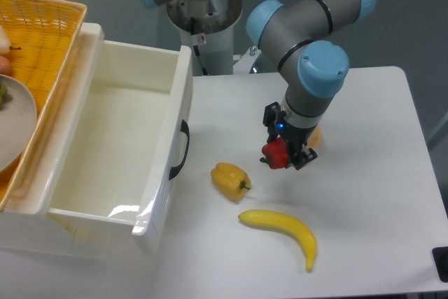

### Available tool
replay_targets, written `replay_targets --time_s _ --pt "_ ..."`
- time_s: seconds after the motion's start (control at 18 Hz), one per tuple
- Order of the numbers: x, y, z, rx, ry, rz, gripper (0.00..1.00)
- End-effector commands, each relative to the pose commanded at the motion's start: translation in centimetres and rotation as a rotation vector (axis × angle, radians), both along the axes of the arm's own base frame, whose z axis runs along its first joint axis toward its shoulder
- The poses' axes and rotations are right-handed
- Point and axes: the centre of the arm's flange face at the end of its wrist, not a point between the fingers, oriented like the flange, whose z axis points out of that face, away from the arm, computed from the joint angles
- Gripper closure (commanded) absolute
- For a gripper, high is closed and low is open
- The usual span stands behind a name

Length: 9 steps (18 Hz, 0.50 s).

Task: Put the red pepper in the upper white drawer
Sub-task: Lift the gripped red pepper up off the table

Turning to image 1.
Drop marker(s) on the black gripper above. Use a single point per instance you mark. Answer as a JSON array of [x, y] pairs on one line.
[[281, 121]]

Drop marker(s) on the red bell pepper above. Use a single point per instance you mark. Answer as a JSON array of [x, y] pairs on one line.
[[281, 155]]

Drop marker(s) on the white drawer cabinet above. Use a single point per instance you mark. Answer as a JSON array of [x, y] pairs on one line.
[[57, 232]]

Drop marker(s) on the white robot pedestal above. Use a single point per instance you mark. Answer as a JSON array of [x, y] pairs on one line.
[[207, 27]]

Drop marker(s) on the open white upper drawer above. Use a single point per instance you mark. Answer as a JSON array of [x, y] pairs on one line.
[[112, 138]]

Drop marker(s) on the toasted bread slice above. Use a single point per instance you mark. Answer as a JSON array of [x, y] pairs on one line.
[[315, 139]]

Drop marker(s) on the grey plate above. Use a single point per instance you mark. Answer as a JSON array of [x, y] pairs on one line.
[[18, 121]]

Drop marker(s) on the pink peach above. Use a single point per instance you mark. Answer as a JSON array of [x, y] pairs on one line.
[[5, 66]]

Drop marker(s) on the yellow bell pepper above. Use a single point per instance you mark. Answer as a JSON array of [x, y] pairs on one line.
[[231, 180]]

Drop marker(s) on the black table corner socket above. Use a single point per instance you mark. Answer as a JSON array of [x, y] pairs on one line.
[[440, 257]]

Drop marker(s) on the black drawer handle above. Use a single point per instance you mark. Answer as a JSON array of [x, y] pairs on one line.
[[182, 151]]

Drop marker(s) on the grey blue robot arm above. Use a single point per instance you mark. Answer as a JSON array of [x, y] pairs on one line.
[[295, 40]]

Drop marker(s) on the white pear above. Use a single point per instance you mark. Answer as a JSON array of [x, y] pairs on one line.
[[5, 43]]

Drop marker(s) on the yellow banana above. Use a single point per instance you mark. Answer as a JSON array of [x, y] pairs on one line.
[[287, 224]]

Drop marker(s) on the yellow woven basket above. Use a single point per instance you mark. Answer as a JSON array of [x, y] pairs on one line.
[[46, 31]]

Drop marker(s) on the green grapes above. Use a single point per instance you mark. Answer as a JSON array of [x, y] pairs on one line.
[[5, 96]]

